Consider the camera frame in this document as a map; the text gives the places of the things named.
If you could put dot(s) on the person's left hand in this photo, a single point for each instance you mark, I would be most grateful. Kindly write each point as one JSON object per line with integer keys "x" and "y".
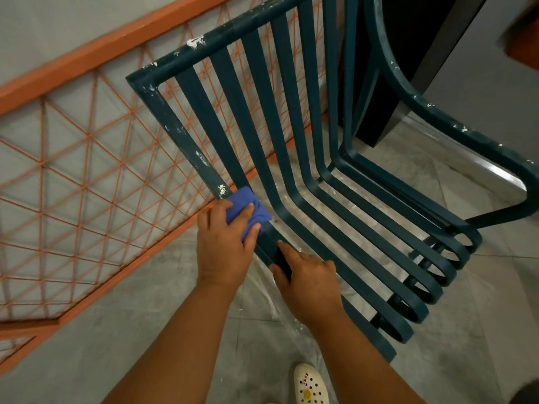
{"x": 221, "y": 252}

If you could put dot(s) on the person's right hand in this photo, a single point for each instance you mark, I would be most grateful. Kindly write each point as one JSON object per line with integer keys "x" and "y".
{"x": 311, "y": 290}

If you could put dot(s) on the person's left thumb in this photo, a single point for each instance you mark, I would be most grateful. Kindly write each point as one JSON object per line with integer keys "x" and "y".
{"x": 252, "y": 237}

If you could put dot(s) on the person's right thumb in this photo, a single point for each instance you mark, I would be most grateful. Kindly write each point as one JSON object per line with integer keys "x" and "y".
{"x": 278, "y": 276}

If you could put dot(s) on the person's left middle finger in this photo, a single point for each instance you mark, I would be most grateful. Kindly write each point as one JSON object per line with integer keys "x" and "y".
{"x": 220, "y": 210}

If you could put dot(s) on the blue cleaning cloth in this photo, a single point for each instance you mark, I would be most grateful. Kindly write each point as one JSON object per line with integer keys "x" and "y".
{"x": 246, "y": 208}

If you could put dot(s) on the dark green metal slatted chair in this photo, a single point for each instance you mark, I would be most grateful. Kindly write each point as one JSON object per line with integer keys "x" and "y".
{"x": 290, "y": 172}

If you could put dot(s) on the person's right forearm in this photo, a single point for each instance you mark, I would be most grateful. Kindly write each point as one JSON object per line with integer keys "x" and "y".
{"x": 362, "y": 366}

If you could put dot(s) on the person's left forearm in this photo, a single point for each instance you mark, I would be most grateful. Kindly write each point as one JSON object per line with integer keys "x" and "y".
{"x": 177, "y": 349}

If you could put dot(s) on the clear plastic sheet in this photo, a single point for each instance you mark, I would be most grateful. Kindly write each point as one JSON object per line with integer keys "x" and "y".
{"x": 269, "y": 315}

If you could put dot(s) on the white perforated clog shoe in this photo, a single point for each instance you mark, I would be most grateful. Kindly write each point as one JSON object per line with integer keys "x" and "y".
{"x": 310, "y": 385}

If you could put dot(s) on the orange metal lattice railing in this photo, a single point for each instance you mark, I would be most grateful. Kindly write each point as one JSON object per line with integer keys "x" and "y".
{"x": 84, "y": 172}

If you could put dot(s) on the black pillar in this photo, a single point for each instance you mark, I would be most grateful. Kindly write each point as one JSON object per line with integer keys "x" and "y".
{"x": 404, "y": 50}

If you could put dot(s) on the brown wooden furniture piece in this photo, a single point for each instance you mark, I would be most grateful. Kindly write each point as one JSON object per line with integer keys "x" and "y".
{"x": 525, "y": 39}

